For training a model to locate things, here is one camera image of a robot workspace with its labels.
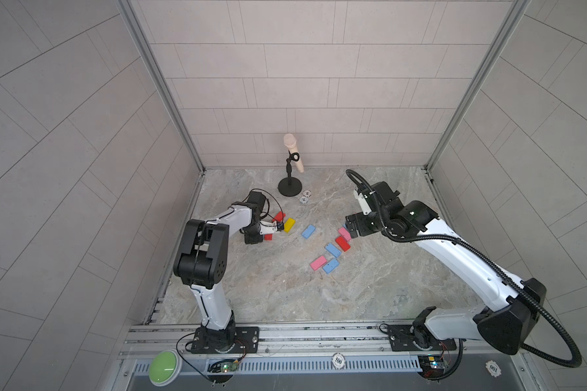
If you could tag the pink block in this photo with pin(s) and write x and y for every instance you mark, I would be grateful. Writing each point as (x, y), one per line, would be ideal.
(318, 263)
(344, 233)

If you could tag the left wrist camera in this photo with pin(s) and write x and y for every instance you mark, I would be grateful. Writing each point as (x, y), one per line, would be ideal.
(256, 200)

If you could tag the circuit board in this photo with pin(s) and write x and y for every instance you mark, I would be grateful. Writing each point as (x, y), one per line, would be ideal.
(432, 365)
(224, 366)

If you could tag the red block centre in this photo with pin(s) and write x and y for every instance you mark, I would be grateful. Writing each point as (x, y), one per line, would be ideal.
(342, 243)

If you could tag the light blue block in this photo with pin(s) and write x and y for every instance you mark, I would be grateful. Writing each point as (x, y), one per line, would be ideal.
(333, 250)
(330, 266)
(306, 234)

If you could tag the pink block upper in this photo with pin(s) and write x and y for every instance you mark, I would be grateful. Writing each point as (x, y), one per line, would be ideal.
(344, 233)

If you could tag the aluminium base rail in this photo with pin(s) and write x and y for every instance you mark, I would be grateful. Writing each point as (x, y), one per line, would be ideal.
(301, 348)

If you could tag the light blue centre block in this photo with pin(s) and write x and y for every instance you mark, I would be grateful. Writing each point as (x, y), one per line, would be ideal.
(306, 234)

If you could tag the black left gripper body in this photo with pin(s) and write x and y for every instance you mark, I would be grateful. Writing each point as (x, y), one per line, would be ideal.
(272, 227)

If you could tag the beige wooden microphone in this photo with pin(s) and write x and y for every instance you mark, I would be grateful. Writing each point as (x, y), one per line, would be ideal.
(290, 143)

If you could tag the green round button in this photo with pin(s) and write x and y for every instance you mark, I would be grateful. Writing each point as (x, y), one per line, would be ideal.
(165, 368)

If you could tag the poker chip right corner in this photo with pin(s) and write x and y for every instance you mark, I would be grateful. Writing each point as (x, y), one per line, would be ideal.
(493, 368)

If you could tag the left circuit board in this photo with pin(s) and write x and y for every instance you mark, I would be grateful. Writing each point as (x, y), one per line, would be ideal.
(224, 366)

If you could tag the right circuit board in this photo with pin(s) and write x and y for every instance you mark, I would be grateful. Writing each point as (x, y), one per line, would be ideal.
(432, 365)

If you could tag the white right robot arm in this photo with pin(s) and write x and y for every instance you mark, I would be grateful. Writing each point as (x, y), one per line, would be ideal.
(512, 306)

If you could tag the light blue block lower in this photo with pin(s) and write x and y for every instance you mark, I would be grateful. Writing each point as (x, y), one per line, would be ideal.
(330, 266)

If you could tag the poker chip on rail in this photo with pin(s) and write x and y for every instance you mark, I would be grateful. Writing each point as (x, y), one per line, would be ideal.
(338, 361)

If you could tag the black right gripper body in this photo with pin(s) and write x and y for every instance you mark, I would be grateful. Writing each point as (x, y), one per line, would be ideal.
(355, 224)

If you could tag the black microphone stand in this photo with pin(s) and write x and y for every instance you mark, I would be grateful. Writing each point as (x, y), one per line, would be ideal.
(290, 186)

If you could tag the light blue block middle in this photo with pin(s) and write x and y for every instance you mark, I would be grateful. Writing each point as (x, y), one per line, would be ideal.
(333, 250)

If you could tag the pink block lower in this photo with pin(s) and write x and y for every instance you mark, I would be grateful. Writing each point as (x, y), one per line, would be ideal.
(318, 263)

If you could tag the yellow block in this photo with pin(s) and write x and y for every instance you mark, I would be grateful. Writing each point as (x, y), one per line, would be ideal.
(290, 222)

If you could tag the red block near chips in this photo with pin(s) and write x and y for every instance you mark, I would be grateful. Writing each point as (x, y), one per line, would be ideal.
(279, 218)

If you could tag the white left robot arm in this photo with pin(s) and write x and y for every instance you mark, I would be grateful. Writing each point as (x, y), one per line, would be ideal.
(201, 262)

